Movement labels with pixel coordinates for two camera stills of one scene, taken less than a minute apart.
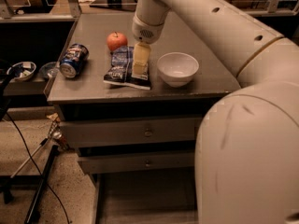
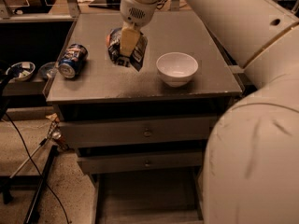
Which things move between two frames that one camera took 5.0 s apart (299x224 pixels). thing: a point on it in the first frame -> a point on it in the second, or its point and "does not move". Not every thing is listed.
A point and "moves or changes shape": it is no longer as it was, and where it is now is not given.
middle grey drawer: x=139 y=162 does not move
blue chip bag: x=121 y=70 moves or changes shape
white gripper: x=146 y=32 -> x=135 y=14
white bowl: x=177 y=69 does not move
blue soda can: x=74 y=60 does not move
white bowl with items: x=21 y=71 does not move
